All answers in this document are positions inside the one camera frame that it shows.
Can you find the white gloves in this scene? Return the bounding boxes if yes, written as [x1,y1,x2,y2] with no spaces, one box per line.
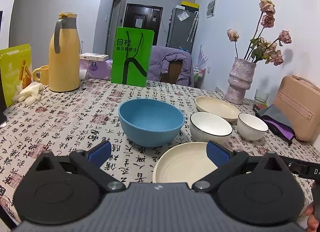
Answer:
[12,82,44,107]

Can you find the large white black-rimmed bowl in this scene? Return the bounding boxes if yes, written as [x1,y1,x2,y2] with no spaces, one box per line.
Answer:
[189,112,233,145]

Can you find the dried pink roses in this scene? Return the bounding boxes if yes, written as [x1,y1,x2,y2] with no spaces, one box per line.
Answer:
[233,0,292,69]

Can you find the yellow mug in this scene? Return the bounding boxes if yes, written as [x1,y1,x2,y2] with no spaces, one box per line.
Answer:
[33,65,49,86]

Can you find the green paper shopping bag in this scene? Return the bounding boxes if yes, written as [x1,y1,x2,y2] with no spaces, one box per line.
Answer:
[111,27,154,87]

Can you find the grey purple cloth pouch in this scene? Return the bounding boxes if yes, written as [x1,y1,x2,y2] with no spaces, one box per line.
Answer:
[255,104,296,146]

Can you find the purple puffer jacket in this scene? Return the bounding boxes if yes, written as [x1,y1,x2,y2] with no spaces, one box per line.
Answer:
[147,45,194,87]

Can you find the yellow thermos jug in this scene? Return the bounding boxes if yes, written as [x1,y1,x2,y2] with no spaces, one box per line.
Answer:
[48,12,80,93]

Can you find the red green small box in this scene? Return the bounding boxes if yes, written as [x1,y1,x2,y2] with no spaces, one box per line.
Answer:
[253,104,266,112]

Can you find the white flat box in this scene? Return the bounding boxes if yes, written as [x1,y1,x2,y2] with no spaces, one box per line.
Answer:
[80,53,108,62]

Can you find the dark entrance door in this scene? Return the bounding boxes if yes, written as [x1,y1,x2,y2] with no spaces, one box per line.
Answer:
[123,3,163,45]

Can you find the pink textured vase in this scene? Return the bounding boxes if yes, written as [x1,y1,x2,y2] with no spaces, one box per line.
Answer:
[225,58,257,105]

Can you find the purple tissue pack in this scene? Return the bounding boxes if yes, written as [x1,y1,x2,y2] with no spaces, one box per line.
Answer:
[80,60,113,80]

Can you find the pink handbag case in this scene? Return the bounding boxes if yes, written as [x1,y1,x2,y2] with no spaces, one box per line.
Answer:
[273,75,320,142]

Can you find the blue bowl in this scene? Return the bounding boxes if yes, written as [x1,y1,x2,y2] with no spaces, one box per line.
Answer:
[118,98,185,148]

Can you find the wall picture frame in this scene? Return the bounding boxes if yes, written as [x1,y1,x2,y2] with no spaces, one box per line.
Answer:
[206,0,217,18]

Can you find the small white black-rimmed bowl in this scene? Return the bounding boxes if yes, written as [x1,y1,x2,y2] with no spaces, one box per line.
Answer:
[237,113,268,141]

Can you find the calligraphy print tablecloth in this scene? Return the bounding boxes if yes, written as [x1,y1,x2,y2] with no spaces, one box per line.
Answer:
[0,77,320,225]

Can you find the person's right hand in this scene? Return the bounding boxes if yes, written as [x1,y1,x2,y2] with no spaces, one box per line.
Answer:
[305,203,319,232]

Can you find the yellow-green snack box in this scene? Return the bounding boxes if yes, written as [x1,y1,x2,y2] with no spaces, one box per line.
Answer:
[1,44,32,107]

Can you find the cream deep plate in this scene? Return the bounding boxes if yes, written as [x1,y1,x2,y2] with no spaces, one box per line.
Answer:
[195,96,240,123]

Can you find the wooden chair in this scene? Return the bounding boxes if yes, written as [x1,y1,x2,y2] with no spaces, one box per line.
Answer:
[160,61,183,84]

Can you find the grey refrigerator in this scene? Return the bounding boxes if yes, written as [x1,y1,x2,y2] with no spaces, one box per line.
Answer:
[166,1,200,54]

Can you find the clear drinking glass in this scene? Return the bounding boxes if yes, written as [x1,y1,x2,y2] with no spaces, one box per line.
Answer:
[254,89,270,108]

